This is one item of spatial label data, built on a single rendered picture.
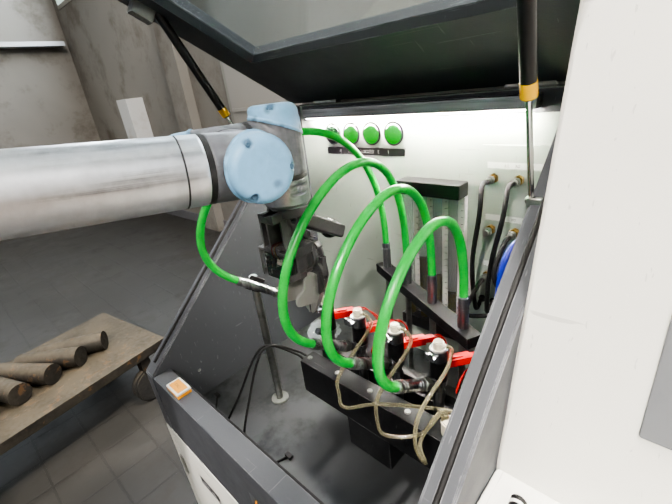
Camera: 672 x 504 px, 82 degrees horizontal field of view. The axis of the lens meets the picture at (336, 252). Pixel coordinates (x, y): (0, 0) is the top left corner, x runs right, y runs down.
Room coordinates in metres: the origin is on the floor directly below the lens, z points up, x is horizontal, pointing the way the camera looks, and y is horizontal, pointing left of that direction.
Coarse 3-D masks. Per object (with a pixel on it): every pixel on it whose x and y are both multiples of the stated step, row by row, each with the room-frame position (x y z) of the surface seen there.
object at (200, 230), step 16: (304, 128) 0.72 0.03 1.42; (320, 128) 0.74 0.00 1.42; (352, 144) 0.75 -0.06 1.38; (368, 176) 0.77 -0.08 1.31; (208, 208) 0.65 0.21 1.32; (384, 208) 0.77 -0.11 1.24; (384, 224) 0.77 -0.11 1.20; (384, 240) 0.77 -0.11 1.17; (208, 256) 0.65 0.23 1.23; (224, 272) 0.66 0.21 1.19
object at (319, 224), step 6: (312, 216) 0.61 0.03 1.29; (318, 216) 0.62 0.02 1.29; (312, 222) 0.61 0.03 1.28; (318, 222) 0.62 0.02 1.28; (324, 222) 0.63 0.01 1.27; (330, 222) 0.64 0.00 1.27; (336, 222) 0.65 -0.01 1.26; (306, 228) 0.64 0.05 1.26; (312, 228) 0.61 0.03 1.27; (318, 228) 0.62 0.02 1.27; (324, 228) 0.63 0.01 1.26; (330, 228) 0.64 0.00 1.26; (336, 228) 0.65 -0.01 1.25; (342, 228) 0.66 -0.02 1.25; (324, 234) 0.66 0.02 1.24; (330, 234) 0.65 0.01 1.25; (336, 234) 0.65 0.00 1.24; (342, 234) 0.66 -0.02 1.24
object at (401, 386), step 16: (432, 224) 0.45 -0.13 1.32; (448, 224) 0.48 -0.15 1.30; (416, 240) 0.43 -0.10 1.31; (464, 240) 0.51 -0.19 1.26; (464, 256) 0.51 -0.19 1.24; (400, 272) 0.40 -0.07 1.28; (464, 272) 0.51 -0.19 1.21; (464, 288) 0.52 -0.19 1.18; (384, 304) 0.38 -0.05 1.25; (464, 304) 0.51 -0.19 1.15; (384, 320) 0.37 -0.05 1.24; (464, 320) 0.51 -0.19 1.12; (384, 336) 0.37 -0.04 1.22; (384, 384) 0.36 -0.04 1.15; (400, 384) 0.39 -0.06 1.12; (416, 384) 0.41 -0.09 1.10; (432, 384) 0.44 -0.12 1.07
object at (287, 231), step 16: (304, 208) 0.58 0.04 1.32; (272, 224) 0.56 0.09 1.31; (288, 224) 0.58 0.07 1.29; (272, 240) 0.57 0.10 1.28; (288, 240) 0.57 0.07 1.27; (304, 240) 0.59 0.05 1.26; (272, 256) 0.57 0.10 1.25; (304, 256) 0.58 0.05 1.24; (272, 272) 0.57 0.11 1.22; (304, 272) 0.57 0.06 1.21
